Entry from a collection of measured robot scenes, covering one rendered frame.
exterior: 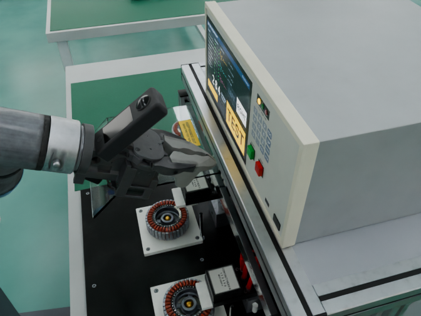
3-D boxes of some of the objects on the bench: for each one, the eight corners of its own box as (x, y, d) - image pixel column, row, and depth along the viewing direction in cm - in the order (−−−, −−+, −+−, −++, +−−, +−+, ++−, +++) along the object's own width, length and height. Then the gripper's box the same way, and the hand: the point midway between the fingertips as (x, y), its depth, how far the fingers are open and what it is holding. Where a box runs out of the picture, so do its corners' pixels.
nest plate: (144, 256, 98) (143, 254, 97) (136, 211, 108) (135, 208, 108) (203, 243, 101) (203, 240, 100) (189, 200, 111) (189, 197, 111)
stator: (154, 247, 98) (152, 238, 96) (141, 215, 106) (140, 206, 103) (195, 232, 102) (195, 224, 99) (180, 202, 109) (180, 193, 107)
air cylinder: (215, 227, 104) (215, 214, 101) (208, 207, 110) (208, 193, 106) (233, 224, 105) (234, 210, 102) (225, 203, 111) (226, 189, 107)
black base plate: (96, 452, 71) (93, 450, 69) (81, 194, 116) (80, 189, 114) (333, 376, 80) (335, 372, 78) (234, 165, 125) (234, 159, 124)
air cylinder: (246, 313, 87) (247, 301, 83) (235, 283, 92) (236, 271, 89) (267, 307, 88) (270, 294, 84) (255, 278, 93) (257, 265, 90)
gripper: (69, 153, 61) (193, 172, 71) (71, 197, 54) (207, 209, 64) (83, 108, 56) (213, 135, 66) (86, 150, 50) (229, 171, 60)
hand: (210, 157), depth 63 cm, fingers closed
